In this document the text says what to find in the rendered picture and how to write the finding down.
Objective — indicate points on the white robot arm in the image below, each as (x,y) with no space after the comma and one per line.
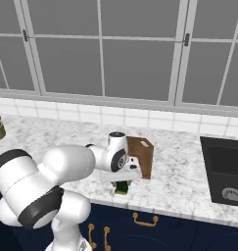
(35,183)

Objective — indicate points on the navy drawer front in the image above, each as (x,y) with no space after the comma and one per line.
(176,232)

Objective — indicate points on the black window latch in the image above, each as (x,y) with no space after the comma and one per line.
(186,39)
(25,35)

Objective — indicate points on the black sink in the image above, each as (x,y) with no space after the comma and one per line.
(225,171)

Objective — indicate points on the window with white frame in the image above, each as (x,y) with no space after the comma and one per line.
(118,52)

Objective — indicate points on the green sponge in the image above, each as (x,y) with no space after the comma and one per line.
(122,188)

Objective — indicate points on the brown wooden cutting board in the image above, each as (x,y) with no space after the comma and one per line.
(144,156)

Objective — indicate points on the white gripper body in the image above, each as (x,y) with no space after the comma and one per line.
(118,176)

